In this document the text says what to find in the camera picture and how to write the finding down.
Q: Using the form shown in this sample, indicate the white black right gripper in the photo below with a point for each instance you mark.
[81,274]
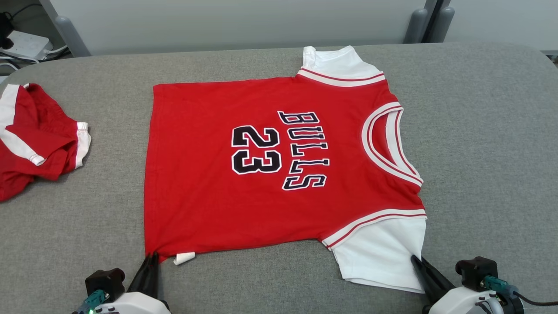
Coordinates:
[466,303]

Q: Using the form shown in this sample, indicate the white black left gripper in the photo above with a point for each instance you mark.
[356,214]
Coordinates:
[135,305]

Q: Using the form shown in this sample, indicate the red white Bulls jersey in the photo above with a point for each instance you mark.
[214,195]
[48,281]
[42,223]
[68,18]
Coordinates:
[209,192]

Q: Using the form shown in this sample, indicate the red shorts white stripes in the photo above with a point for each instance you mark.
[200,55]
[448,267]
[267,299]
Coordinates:
[39,148]

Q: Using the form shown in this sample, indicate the white power strip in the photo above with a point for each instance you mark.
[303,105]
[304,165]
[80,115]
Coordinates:
[26,44]

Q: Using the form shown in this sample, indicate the black power plug adapter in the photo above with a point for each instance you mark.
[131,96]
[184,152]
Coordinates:
[5,30]

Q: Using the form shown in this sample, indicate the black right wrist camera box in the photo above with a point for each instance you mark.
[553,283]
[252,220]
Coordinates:
[476,272]

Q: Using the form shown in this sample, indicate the grey partition post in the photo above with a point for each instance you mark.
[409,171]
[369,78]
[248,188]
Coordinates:
[442,24]
[416,26]
[72,39]

